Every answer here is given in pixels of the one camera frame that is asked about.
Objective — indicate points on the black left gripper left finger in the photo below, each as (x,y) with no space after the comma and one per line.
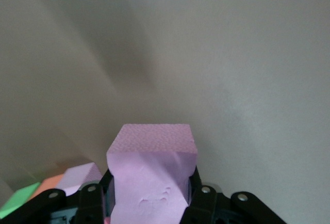
(85,206)

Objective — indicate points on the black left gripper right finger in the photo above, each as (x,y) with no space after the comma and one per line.
(214,208)

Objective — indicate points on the pink foam cube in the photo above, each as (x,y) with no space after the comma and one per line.
(152,159)
(77,178)

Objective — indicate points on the orange foam cube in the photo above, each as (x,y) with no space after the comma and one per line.
(49,184)

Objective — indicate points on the green foam cube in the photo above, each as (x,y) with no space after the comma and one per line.
(18,200)

